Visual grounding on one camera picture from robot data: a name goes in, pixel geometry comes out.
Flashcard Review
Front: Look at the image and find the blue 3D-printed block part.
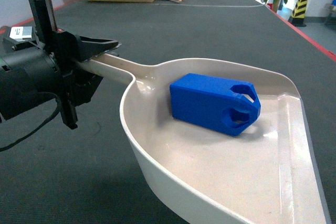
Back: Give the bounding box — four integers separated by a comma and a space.
170, 73, 261, 136

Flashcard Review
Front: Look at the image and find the black yellow striped cone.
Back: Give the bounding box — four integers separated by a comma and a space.
288, 0, 308, 27

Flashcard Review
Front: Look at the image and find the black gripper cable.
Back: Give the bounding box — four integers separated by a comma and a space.
0, 91, 64, 153

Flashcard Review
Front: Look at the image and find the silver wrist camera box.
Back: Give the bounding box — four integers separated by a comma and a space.
9, 26, 33, 41

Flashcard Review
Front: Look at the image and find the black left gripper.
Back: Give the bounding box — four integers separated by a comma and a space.
24, 0, 119, 130

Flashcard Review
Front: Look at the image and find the beige plastic dustpan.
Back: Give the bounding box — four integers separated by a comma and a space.
78, 54, 331, 223

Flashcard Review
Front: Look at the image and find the red white traffic cone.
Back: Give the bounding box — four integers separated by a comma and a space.
266, 0, 274, 10

